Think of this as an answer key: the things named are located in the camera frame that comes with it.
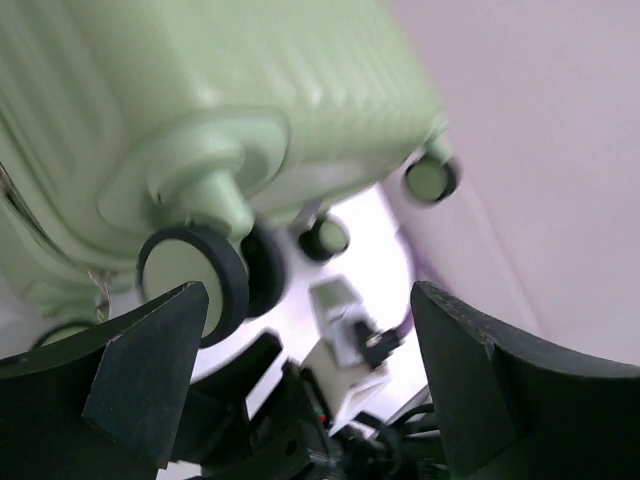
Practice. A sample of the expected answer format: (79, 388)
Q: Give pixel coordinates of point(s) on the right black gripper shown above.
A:
(288, 437)

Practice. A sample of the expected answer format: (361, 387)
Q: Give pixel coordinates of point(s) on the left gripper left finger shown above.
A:
(104, 403)

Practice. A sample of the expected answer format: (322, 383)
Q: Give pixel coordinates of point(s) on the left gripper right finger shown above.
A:
(511, 405)

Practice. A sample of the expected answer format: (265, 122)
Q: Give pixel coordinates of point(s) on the green suitcase with blue lining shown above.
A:
(145, 144)

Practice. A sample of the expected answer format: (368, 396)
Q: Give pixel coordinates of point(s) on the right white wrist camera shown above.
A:
(349, 362)

